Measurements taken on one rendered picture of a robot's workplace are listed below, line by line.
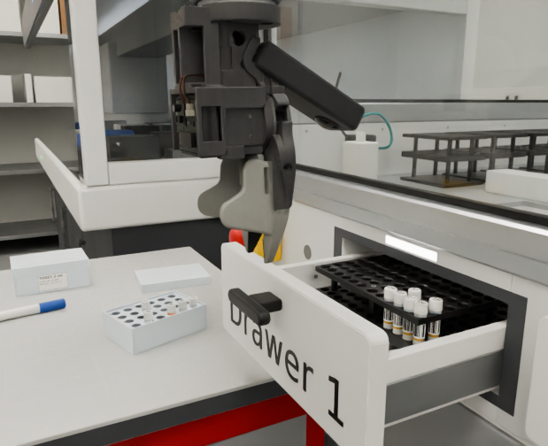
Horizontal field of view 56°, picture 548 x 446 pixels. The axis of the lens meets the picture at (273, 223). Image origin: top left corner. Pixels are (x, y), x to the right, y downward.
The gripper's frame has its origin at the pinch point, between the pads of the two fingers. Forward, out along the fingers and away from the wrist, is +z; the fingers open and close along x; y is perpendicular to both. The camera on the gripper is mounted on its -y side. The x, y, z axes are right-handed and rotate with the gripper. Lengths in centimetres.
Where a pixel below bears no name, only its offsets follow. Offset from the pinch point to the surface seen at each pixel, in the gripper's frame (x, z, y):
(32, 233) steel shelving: -369, 80, 13
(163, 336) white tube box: -25.1, 19.2, 4.1
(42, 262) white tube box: -56, 15, 17
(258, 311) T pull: 3.1, 5.3, 2.3
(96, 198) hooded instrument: -80, 8, 4
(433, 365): 12.4, 9.0, -9.2
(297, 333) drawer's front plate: 3.9, 7.7, -1.0
